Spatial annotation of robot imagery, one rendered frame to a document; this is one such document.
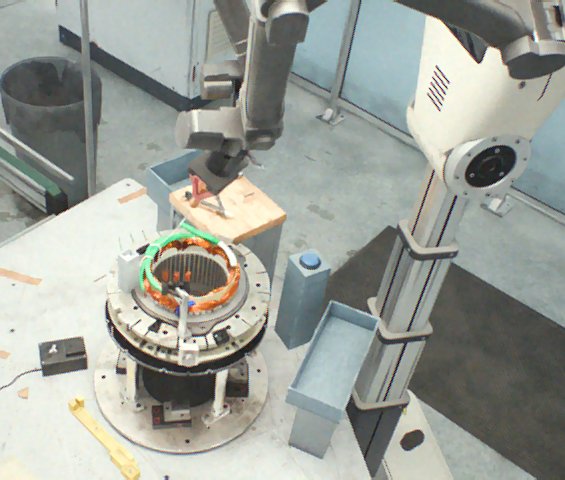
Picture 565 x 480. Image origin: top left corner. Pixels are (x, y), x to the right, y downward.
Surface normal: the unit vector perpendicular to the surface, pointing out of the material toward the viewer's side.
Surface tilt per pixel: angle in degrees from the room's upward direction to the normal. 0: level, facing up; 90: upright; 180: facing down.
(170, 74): 90
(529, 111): 109
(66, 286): 0
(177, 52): 90
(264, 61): 124
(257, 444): 0
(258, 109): 116
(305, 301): 90
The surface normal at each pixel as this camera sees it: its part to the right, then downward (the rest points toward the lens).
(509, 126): 0.19, 0.88
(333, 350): 0.14, -0.73
